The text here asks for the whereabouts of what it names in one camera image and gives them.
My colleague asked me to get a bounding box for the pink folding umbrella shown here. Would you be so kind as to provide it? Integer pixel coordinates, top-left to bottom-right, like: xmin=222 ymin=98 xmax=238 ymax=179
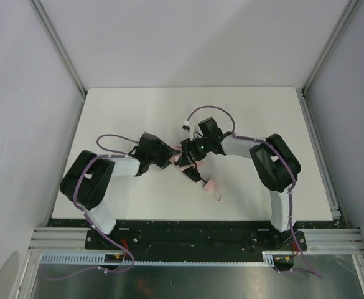
xmin=170 ymin=145 xmax=222 ymax=201

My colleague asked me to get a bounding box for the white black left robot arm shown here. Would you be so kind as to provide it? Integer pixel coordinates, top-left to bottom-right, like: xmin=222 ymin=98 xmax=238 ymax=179
xmin=59 ymin=133 xmax=181 ymax=235

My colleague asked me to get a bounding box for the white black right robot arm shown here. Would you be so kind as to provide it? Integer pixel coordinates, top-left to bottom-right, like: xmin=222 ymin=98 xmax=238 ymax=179
xmin=174 ymin=117 xmax=301 ymax=233

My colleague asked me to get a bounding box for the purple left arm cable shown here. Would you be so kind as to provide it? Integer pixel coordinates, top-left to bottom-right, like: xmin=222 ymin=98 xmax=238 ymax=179
xmin=74 ymin=133 xmax=141 ymax=219

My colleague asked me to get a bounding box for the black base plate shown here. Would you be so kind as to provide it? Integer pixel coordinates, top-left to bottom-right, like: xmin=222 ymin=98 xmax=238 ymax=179
xmin=85 ymin=220 xmax=307 ymax=263

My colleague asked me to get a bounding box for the grey slotted cable duct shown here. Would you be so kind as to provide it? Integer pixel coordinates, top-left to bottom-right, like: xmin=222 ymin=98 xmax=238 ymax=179
xmin=38 ymin=250 xmax=304 ymax=268

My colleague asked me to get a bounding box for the aluminium frame rail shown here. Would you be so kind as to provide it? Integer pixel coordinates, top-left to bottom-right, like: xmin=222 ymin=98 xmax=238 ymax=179
xmin=296 ymin=88 xmax=364 ymax=255

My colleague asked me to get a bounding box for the left corner aluminium post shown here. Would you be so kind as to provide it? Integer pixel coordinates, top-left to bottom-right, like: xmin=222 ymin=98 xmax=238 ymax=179
xmin=28 ymin=0 xmax=87 ymax=99

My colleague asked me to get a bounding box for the corner aluminium post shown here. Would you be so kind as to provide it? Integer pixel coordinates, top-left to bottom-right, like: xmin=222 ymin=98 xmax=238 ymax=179
xmin=28 ymin=0 xmax=87 ymax=99
xmin=301 ymin=0 xmax=362 ymax=95

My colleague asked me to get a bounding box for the right corner aluminium post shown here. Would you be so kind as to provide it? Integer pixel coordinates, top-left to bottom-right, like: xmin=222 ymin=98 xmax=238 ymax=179
xmin=301 ymin=0 xmax=362 ymax=95

